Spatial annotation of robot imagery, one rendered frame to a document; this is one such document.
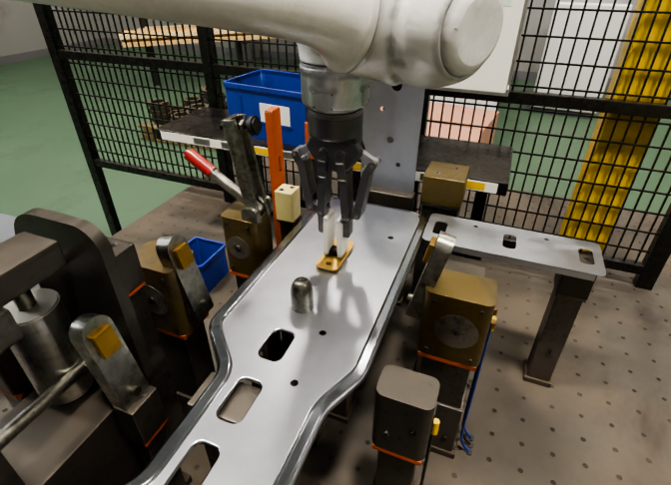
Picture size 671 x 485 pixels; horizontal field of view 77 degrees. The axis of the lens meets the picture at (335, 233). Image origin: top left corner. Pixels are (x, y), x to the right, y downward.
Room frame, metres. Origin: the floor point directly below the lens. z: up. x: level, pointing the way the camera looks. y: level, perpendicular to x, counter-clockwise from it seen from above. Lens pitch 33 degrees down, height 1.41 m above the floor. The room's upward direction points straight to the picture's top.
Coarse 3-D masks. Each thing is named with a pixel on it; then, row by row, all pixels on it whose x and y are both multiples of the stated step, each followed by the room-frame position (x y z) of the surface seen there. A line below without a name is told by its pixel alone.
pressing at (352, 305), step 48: (288, 240) 0.61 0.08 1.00; (384, 240) 0.62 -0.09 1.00; (240, 288) 0.48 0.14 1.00; (288, 288) 0.49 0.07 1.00; (336, 288) 0.49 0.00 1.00; (384, 288) 0.49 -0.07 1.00; (240, 336) 0.39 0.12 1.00; (336, 336) 0.39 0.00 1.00; (288, 384) 0.32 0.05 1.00; (336, 384) 0.32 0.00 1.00; (192, 432) 0.26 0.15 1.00; (240, 432) 0.26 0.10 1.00; (288, 432) 0.26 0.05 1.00; (144, 480) 0.21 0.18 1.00; (240, 480) 0.21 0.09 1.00; (288, 480) 0.21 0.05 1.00
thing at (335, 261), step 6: (336, 246) 0.57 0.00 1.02; (348, 246) 0.59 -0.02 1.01; (330, 252) 0.56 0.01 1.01; (336, 252) 0.56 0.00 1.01; (348, 252) 0.57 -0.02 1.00; (324, 258) 0.55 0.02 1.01; (330, 258) 0.55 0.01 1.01; (336, 258) 0.55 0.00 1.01; (342, 258) 0.55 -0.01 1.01; (318, 264) 0.54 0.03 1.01; (324, 264) 0.54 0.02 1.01; (336, 264) 0.54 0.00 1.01
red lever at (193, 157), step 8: (192, 152) 0.66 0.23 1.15; (192, 160) 0.65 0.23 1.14; (200, 160) 0.65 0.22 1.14; (200, 168) 0.64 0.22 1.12; (208, 168) 0.64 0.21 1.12; (216, 168) 0.65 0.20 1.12; (208, 176) 0.64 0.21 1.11; (216, 176) 0.64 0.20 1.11; (224, 176) 0.65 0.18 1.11; (224, 184) 0.63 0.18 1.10; (232, 184) 0.64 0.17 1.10; (232, 192) 0.63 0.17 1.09; (240, 192) 0.63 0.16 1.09; (240, 200) 0.62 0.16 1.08
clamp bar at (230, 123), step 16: (224, 128) 0.61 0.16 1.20; (240, 128) 0.62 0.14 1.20; (256, 128) 0.61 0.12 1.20; (240, 144) 0.61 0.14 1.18; (240, 160) 0.61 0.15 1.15; (256, 160) 0.63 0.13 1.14; (240, 176) 0.61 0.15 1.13; (256, 176) 0.63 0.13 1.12; (256, 192) 0.63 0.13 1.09; (256, 208) 0.60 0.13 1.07
